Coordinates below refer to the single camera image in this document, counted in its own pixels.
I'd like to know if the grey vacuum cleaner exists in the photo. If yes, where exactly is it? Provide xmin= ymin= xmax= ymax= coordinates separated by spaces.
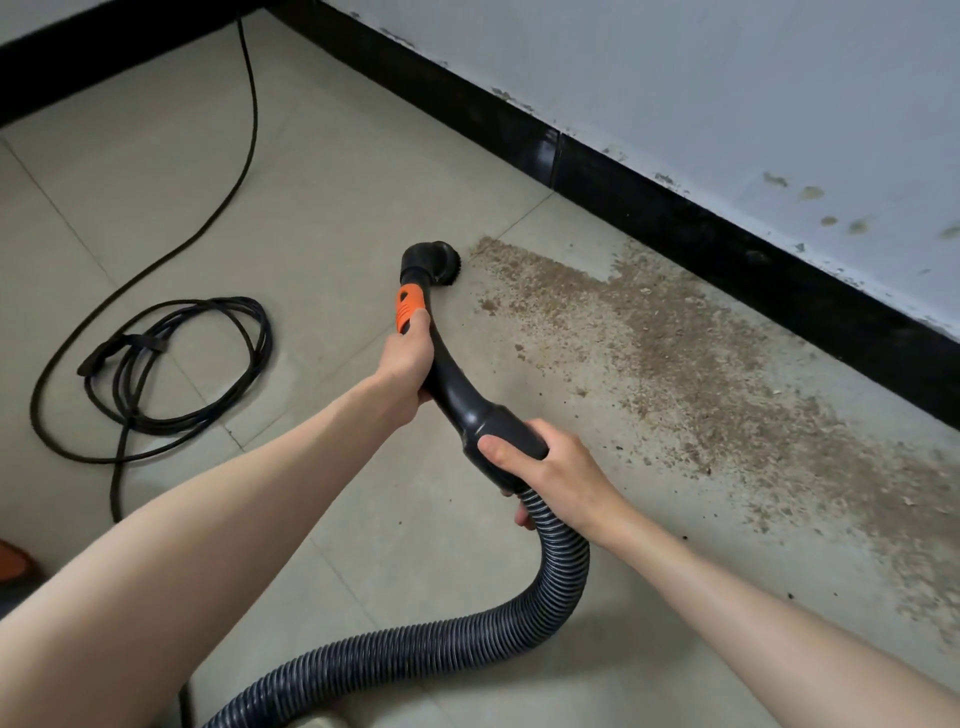
xmin=0 ymin=537 xmax=47 ymax=617

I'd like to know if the person's right hand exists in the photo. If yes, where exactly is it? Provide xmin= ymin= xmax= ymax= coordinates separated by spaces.
xmin=477 ymin=418 xmax=639 ymax=542

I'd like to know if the person's left forearm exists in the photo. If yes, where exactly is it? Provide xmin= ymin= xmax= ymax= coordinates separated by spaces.
xmin=0 ymin=378 xmax=407 ymax=728

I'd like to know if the person's right forearm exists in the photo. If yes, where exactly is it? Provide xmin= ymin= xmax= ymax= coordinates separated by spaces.
xmin=607 ymin=507 xmax=960 ymax=728

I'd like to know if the tiled floor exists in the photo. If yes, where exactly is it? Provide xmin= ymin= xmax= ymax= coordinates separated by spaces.
xmin=0 ymin=7 xmax=960 ymax=728

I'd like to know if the black power cable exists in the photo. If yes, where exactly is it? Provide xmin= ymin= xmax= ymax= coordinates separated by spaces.
xmin=30 ymin=15 xmax=276 ymax=728

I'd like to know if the person's left hand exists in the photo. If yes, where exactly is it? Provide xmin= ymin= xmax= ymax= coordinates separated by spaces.
xmin=367 ymin=307 xmax=440 ymax=429

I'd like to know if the black vacuum hose with handle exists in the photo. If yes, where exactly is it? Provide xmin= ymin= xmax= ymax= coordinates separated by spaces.
xmin=202 ymin=241 xmax=591 ymax=728

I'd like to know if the brown sawdust dirt patch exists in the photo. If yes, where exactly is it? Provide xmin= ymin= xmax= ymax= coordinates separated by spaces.
xmin=468 ymin=235 xmax=960 ymax=647

